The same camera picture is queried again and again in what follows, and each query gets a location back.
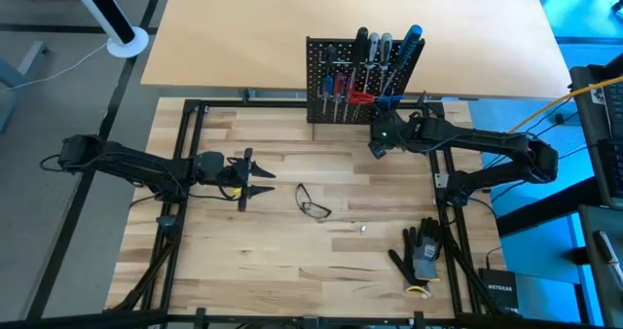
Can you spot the grey white handheld tool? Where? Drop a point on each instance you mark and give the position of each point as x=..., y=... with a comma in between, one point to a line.
x=606, y=248

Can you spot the black Netgear network switch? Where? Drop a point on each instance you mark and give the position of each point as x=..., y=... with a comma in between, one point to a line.
x=499, y=290

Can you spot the black screwdriver with blue cap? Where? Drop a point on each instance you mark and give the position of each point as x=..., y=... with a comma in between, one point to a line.
x=409, y=42

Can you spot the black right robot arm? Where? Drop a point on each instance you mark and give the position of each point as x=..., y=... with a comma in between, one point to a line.
x=487, y=141

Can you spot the black plastic bracket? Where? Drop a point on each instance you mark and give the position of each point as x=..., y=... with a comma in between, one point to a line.
x=168, y=224

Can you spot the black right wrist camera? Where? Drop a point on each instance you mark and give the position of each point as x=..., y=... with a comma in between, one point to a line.
x=377, y=149

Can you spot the chrome tool holder rail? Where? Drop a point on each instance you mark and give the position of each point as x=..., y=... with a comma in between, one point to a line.
x=318, y=95
x=336, y=63

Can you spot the light wooden desk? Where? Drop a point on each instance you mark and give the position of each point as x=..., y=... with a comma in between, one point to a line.
x=233, y=37

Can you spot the black equipment cart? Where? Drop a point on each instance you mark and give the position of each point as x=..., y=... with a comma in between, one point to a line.
x=584, y=124

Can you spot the small black ribbed screwdriver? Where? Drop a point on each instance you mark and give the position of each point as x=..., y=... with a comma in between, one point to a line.
x=330, y=55

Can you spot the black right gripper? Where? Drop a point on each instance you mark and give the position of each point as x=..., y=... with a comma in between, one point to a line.
x=399, y=129

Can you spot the grey furniture foot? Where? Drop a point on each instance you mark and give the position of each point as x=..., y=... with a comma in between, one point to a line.
x=31, y=56

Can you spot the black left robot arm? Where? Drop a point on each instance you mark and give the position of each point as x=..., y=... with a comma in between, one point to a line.
x=146, y=168

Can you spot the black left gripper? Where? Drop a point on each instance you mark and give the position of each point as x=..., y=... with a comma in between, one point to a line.
x=233, y=175

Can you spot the black aluminium table frame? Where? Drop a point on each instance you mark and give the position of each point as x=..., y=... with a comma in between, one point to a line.
x=229, y=104

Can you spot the clear black safety glasses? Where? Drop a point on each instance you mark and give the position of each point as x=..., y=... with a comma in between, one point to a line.
x=316, y=209

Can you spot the black metal pegboard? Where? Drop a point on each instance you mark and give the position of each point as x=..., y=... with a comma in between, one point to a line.
x=314, y=110

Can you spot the grey black work glove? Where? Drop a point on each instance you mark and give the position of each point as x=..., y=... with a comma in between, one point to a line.
x=404, y=270
x=426, y=253

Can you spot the silver metal bracket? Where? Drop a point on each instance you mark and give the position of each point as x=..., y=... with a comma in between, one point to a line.
x=442, y=179

